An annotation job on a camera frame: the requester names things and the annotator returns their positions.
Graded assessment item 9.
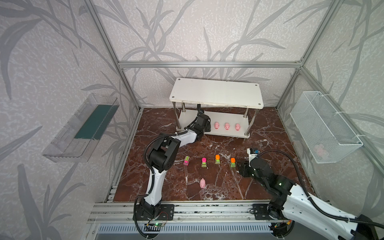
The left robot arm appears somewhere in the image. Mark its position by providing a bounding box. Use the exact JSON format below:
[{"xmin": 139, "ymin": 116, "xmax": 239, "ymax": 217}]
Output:
[{"xmin": 133, "ymin": 110, "xmax": 211, "ymax": 221}]

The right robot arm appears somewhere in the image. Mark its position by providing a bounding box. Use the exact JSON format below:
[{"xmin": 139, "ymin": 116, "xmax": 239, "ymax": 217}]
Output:
[{"xmin": 236, "ymin": 158, "xmax": 383, "ymax": 240}]

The aluminium frame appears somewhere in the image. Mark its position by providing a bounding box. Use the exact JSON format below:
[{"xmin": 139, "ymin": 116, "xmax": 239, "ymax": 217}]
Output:
[{"xmin": 79, "ymin": 1, "xmax": 384, "ymax": 174}]

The white wire wall basket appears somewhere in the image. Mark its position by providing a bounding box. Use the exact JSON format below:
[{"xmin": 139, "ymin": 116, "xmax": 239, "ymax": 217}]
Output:
[{"xmin": 290, "ymin": 91, "xmax": 364, "ymax": 164}]

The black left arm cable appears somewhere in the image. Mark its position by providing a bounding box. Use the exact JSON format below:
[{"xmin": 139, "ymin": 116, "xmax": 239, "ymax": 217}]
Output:
[{"xmin": 143, "ymin": 103, "xmax": 205, "ymax": 181}]

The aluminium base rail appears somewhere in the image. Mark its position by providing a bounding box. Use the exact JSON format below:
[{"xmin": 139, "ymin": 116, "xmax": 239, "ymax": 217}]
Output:
[{"xmin": 86, "ymin": 200, "xmax": 301, "ymax": 235}]

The green truck orange load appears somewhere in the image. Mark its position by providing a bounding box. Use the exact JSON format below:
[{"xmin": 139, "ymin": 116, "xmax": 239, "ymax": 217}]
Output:
[
  {"xmin": 231, "ymin": 158, "xmax": 236, "ymax": 168},
  {"xmin": 215, "ymin": 155, "xmax": 221, "ymax": 165}
]

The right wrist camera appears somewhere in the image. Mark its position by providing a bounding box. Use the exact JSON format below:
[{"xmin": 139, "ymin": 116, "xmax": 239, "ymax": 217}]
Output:
[{"xmin": 247, "ymin": 148, "xmax": 260, "ymax": 161}]

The clear plastic wall bin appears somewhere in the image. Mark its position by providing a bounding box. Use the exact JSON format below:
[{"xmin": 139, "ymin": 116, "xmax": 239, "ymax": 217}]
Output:
[{"xmin": 42, "ymin": 94, "xmax": 120, "ymax": 163}]

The green truck orange load right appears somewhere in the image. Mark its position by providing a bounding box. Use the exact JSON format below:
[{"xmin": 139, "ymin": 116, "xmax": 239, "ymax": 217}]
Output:
[{"xmin": 231, "ymin": 158, "xmax": 236, "ymax": 168}]

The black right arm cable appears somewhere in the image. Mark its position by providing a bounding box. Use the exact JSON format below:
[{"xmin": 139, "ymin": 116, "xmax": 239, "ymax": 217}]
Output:
[{"xmin": 257, "ymin": 149, "xmax": 384, "ymax": 229}]

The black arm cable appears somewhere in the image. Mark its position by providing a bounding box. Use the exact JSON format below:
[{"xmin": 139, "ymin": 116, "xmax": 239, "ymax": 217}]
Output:
[
  {"xmin": 257, "ymin": 149, "xmax": 384, "ymax": 229},
  {"xmin": 143, "ymin": 103, "xmax": 205, "ymax": 181}
]

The green truck orange load left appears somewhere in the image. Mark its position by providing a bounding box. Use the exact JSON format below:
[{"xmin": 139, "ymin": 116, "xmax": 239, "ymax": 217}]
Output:
[{"xmin": 215, "ymin": 155, "xmax": 221, "ymax": 165}]

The pink toy in basket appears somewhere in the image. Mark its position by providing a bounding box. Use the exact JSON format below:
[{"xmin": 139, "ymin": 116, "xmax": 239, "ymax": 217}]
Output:
[{"xmin": 314, "ymin": 144, "xmax": 329, "ymax": 158}]

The white two-tier shelf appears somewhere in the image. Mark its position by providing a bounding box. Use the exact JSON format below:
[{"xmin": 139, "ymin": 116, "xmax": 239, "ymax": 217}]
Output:
[{"xmin": 169, "ymin": 78, "xmax": 264, "ymax": 139}]

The pink green toy truck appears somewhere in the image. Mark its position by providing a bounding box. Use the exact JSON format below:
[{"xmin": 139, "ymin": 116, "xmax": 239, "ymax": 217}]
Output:
[{"xmin": 184, "ymin": 156, "xmax": 190, "ymax": 166}]

